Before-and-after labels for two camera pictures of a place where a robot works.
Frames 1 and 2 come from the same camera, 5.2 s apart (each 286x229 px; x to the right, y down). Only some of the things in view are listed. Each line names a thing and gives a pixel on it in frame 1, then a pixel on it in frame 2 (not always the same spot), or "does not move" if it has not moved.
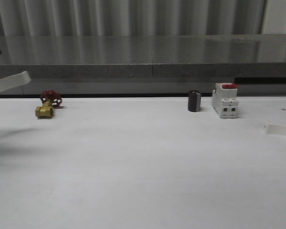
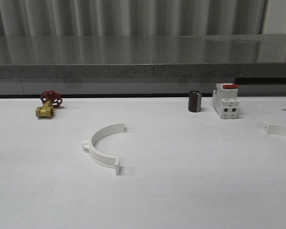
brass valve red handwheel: (49, 99) does not move
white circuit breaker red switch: (224, 100) does not move
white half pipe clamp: (4, 84) -> (101, 159)
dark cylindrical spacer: (194, 101) does not move
